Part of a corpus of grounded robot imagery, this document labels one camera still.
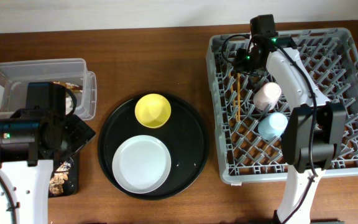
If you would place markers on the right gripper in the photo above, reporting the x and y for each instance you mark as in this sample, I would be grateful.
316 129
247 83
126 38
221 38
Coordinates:
240 63

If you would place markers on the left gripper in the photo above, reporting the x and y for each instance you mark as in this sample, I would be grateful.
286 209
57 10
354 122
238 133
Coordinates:
81 137

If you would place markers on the pink cup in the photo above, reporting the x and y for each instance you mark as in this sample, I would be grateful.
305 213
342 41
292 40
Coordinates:
267 96

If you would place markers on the gold snack wrapper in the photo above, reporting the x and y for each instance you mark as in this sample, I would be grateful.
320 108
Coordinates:
71 86

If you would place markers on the food scraps and rice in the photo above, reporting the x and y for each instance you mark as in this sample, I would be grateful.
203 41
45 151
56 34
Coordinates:
59 177

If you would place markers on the blue cup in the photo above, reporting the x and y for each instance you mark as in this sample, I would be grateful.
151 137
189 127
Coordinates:
273 125

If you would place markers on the grey plate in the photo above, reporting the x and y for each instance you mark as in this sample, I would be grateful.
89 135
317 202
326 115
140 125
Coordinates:
141 164

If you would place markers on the yellow bowl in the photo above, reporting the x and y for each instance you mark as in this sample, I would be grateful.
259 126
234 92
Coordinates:
152 110

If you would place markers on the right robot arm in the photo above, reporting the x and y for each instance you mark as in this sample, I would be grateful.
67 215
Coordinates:
313 135

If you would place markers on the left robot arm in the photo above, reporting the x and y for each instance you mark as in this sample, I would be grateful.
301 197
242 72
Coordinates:
33 141

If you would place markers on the grey dishwasher rack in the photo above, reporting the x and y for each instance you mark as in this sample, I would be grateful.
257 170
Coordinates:
330 57

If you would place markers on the clear plastic bin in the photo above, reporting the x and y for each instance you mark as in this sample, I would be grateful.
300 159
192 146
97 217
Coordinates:
15 77

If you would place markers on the black rectangular tray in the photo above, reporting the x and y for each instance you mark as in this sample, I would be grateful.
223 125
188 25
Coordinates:
72 185

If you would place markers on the round black serving tray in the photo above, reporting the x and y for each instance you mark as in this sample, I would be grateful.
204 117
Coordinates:
184 134

